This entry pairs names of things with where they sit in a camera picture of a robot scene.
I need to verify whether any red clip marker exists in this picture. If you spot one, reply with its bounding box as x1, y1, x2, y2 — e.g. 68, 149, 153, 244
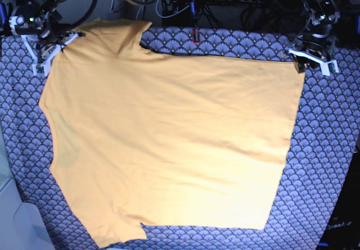
191, 28, 200, 44

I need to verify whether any white cable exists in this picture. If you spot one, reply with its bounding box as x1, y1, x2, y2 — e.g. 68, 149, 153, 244
155, 0, 192, 19

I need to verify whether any yellow T-shirt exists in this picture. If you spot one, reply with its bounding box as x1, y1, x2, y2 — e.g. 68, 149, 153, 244
39, 20, 305, 247

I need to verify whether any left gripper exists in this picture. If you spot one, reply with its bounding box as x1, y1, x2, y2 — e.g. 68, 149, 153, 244
288, 11, 340, 76

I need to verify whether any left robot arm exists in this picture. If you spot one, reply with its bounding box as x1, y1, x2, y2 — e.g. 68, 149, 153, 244
288, 0, 340, 76

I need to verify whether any white plastic bin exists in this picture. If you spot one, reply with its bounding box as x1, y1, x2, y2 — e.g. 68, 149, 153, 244
0, 137, 57, 250

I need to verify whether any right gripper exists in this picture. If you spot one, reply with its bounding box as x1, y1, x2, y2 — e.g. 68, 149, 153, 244
8, 13, 85, 76

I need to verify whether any black OpenArm box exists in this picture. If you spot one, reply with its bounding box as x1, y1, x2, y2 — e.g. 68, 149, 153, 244
317, 152, 359, 249

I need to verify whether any blue fan-patterned tablecloth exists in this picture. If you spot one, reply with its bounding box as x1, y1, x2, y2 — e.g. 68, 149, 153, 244
1, 37, 359, 249

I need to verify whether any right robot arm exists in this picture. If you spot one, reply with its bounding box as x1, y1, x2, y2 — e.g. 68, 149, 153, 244
1, 0, 98, 76

